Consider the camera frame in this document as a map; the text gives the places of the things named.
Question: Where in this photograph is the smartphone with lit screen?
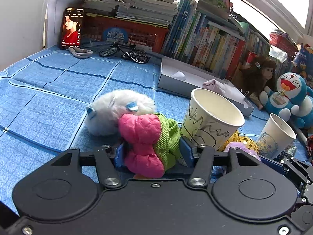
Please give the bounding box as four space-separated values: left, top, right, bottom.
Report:
60 7 85 50

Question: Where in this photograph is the gold sequin plush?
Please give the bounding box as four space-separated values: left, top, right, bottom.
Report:
218 130 260 155

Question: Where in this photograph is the blue checkered tablecloth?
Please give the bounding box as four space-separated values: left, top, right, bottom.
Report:
0 44 313 202

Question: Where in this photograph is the row of upright books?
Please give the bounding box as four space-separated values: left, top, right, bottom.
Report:
161 0 272 79

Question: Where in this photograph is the white fluffy plush toy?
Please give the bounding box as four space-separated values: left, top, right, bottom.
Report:
86 89 157 137

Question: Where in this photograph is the brown haired doll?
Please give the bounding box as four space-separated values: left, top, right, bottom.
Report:
241 55 278 109

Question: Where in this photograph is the black miniature bicycle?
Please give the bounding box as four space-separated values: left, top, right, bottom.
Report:
99 41 151 65

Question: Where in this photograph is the small dog drawing paper cup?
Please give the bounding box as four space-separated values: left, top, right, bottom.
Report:
255 113 297 161

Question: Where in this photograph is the large scribbled paper cup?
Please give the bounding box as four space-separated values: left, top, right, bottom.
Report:
180 88 246 153

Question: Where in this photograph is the small red basket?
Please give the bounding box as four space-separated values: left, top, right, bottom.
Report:
269 31 300 55

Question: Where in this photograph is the pink and green fabric toy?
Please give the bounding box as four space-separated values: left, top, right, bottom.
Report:
118 113 183 179

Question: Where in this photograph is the grey hair band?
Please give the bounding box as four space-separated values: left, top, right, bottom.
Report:
68 46 94 59

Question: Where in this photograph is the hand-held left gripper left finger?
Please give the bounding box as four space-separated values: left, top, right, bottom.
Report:
50 142 125 189

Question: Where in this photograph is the white cloth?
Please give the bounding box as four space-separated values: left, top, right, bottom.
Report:
220 83 246 104

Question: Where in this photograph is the white cardboard tray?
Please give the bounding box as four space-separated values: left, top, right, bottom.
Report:
157 55 255 118

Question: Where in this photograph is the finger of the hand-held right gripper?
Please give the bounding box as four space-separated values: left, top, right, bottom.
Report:
259 156 313 186

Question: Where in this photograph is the white paper board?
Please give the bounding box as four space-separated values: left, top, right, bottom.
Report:
47 0 86 47

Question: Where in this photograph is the purple plush bear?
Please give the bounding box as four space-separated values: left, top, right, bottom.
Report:
223 141 262 162

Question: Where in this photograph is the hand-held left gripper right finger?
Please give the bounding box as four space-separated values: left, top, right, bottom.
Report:
180 137 262 189

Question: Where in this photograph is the clear plastic bag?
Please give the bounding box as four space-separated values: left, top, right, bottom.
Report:
269 46 289 63

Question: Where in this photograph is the blue robot cat plush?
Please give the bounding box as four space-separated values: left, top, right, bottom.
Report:
259 72 313 129

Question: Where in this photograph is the red plastic basket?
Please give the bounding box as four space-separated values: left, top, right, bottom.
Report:
80 13 170 53

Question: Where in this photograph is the red drink can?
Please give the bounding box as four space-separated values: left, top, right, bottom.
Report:
244 51 258 67

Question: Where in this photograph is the stack of grey books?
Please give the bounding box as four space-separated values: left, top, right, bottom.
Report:
75 0 179 28

